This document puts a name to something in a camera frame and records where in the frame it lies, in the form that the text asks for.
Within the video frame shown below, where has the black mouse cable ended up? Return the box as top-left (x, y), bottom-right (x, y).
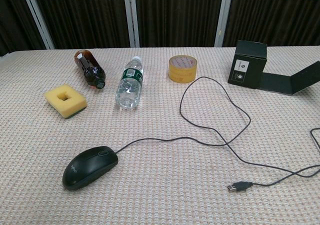
top-left (115, 76), bottom-right (320, 187)

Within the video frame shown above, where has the brown tea bottle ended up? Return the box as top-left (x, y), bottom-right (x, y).
top-left (73, 49), bottom-right (107, 90)

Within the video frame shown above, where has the dark ribbed partition panel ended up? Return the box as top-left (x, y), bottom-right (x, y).
top-left (223, 0), bottom-right (320, 47)
top-left (134, 0), bottom-right (225, 48)
top-left (0, 0), bottom-right (48, 57)
top-left (30, 0), bottom-right (131, 50)

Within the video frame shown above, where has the white partition post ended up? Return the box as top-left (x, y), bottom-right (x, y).
top-left (214, 0), bottom-right (235, 48)
top-left (20, 0), bottom-right (55, 50)
top-left (122, 0), bottom-right (140, 48)

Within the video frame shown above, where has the clear water bottle green label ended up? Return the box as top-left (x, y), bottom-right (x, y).
top-left (114, 56), bottom-right (145, 111)

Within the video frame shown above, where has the black computer mouse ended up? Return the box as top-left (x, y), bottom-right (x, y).
top-left (62, 146), bottom-right (119, 192)

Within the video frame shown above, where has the yellow packing tape roll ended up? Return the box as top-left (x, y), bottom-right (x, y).
top-left (168, 55), bottom-right (198, 84)

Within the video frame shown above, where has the black cardboard box open flap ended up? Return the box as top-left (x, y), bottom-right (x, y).
top-left (227, 39), bottom-right (320, 96)

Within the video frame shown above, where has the yellow sponge with square hole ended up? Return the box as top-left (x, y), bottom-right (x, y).
top-left (43, 83), bottom-right (89, 120)

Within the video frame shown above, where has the beige woven tablecloth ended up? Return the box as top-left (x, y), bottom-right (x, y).
top-left (0, 44), bottom-right (320, 225)

